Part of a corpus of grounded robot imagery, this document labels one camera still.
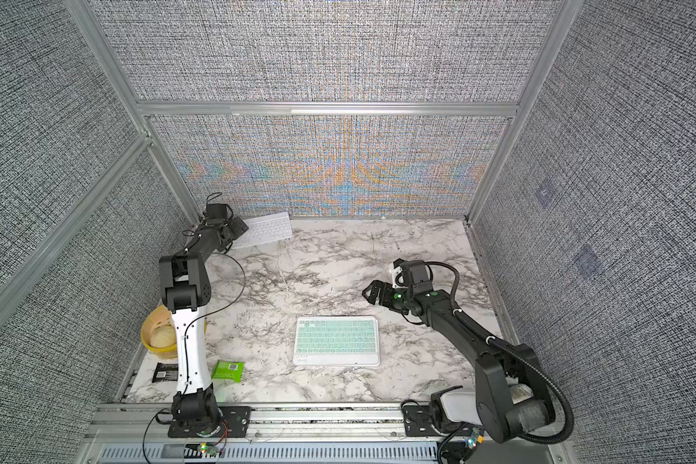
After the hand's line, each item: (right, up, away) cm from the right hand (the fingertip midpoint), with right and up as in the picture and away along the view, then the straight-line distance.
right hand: (374, 289), depth 86 cm
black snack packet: (-58, -22, -6) cm, 63 cm away
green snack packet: (-41, -22, -5) cm, 47 cm away
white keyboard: (-41, +20, +31) cm, 55 cm away
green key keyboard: (-11, -15, 0) cm, 19 cm away
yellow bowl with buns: (-62, -12, -4) cm, 63 cm away
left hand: (-50, +21, +27) cm, 60 cm away
